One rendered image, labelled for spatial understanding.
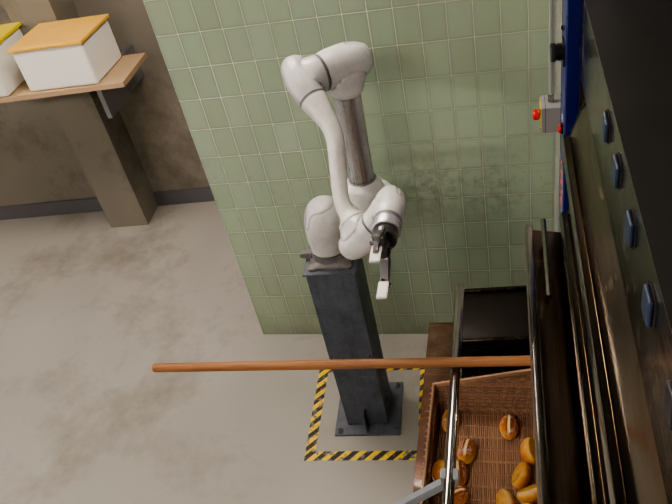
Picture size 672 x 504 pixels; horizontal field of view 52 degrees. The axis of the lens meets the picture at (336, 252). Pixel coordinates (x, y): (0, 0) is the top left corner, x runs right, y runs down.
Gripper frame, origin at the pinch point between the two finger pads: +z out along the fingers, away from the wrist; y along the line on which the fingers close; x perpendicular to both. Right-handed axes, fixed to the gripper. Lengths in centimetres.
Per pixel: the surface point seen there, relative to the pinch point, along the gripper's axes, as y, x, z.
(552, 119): 2, -53, -83
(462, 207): 64, -17, -119
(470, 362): 27.9, -23.7, 6.8
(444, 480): 31, -17, 43
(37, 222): 148, 322, -246
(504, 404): 86, -32, -23
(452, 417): 30.7, -18.8, 24.2
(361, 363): 27.9, 8.6, 7.0
